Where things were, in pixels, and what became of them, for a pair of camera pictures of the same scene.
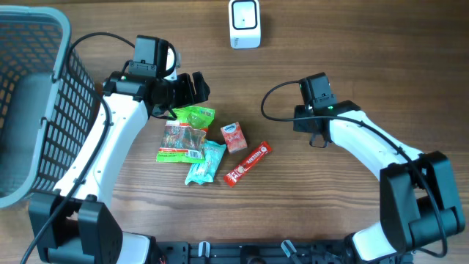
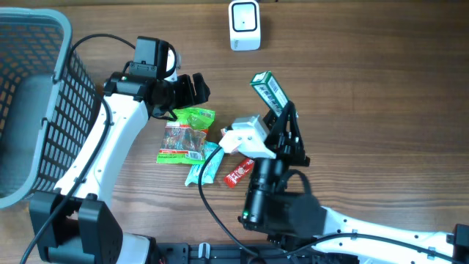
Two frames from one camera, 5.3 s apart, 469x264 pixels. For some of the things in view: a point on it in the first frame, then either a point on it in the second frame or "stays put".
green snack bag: x=183 y=138 stays put
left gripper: x=188 y=97 stays put
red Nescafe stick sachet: x=264 y=149 stays put
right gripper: x=300 y=125 -> x=284 y=147
